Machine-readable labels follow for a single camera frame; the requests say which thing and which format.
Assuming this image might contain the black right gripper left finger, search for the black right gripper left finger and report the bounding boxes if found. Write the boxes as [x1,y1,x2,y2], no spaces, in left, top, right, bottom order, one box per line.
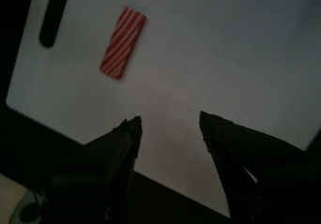
[49,115,143,224]

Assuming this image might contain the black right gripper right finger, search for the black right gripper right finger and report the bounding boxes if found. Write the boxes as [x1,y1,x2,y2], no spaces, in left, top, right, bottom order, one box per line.
[198,110,321,224]

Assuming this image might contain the white plastic cutting board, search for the white plastic cutting board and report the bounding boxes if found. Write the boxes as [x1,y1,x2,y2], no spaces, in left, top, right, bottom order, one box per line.
[5,0,321,218]

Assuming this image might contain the red white striped toy piece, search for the red white striped toy piece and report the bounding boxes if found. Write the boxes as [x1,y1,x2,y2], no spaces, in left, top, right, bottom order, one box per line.
[99,6,148,81]

